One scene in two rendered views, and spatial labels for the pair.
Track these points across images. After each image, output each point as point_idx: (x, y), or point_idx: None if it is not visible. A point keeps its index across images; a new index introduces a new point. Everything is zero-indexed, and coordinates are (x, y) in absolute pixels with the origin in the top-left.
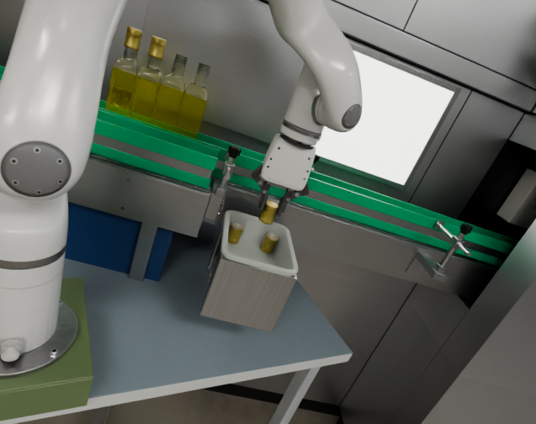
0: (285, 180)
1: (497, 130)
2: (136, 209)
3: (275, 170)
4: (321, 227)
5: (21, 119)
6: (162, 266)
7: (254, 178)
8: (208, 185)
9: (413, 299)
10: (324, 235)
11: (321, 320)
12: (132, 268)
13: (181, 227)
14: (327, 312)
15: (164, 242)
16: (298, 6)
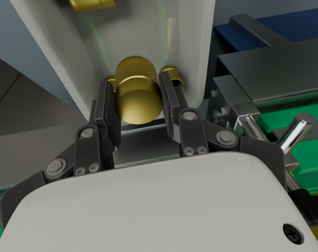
0: (129, 202)
1: None
2: None
3: (232, 238)
4: (45, 161)
5: None
6: (222, 34)
7: (256, 142)
8: (265, 118)
9: None
10: (39, 153)
11: (20, 63)
12: (250, 17)
13: (247, 55)
14: (46, 109)
15: (242, 46)
16: None
